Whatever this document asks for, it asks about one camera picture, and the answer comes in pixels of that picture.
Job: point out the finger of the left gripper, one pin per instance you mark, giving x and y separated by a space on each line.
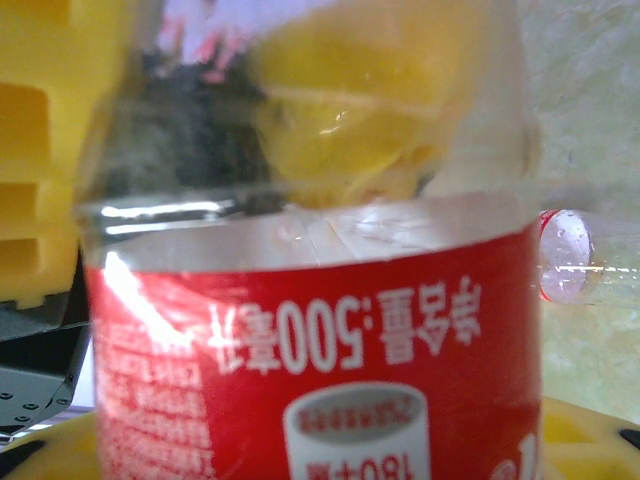
35 150

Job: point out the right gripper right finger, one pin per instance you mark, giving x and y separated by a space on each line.
590 450

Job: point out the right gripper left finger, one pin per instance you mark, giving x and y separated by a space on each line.
50 455

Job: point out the red label plastic bottle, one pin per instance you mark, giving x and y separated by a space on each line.
565 260
350 310

